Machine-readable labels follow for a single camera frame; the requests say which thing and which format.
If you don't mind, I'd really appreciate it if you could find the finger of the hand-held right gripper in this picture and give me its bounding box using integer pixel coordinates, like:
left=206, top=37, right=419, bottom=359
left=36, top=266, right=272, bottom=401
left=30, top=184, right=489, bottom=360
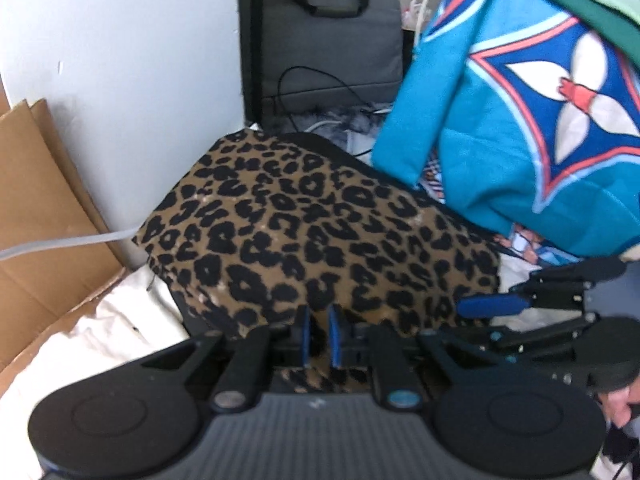
left=457, top=255, right=628, bottom=319
left=487, top=312, right=601, bottom=361

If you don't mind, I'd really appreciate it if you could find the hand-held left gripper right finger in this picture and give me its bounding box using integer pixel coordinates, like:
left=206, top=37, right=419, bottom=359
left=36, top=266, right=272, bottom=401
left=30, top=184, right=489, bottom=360
left=328, top=305, right=496, bottom=411

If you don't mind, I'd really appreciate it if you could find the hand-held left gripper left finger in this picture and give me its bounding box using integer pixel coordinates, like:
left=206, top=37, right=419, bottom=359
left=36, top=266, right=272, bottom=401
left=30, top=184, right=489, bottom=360
left=145, top=305, right=312, bottom=413

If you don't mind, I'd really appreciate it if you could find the leopard print garment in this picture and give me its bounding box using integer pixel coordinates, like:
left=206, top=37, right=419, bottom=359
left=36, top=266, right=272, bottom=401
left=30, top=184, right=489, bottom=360
left=132, top=130, right=502, bottom=394

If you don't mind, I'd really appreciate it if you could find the person's right hand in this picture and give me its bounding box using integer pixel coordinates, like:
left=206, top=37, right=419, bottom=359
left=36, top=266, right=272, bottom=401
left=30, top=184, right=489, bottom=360
left=597, top=382, right=640, bottom=431

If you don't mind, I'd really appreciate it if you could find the cream bear print blanket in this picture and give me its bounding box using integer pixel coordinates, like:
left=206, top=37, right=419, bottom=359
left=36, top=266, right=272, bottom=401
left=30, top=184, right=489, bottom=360
left=0, top=260, right=193, bottom=480

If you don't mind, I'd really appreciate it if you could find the large cardboard sheet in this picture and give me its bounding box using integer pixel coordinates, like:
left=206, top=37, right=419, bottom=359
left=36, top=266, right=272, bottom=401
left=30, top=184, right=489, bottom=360
left=0, top=97, right=129, bottom=386

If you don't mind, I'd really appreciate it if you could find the grey laptop bag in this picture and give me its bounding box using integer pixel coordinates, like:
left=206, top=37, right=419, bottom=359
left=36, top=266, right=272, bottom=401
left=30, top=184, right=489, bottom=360
left=238, top=0, right=406, bottom=133

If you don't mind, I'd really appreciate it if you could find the green cloth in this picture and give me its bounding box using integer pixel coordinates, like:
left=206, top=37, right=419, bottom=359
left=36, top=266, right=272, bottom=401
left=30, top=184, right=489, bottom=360
left=527, top=0, right=640, bottom=68

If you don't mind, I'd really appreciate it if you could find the white cable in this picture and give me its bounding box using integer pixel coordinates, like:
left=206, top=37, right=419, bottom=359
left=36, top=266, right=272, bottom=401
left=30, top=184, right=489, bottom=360
left=411, top=0, right=455, bottom=53
left=0, top=227, right=142, bottom=262

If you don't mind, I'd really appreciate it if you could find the thin black cable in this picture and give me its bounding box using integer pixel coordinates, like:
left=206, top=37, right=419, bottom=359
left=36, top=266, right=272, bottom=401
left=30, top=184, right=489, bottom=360
left=274, top=65, right=373, bottom=117

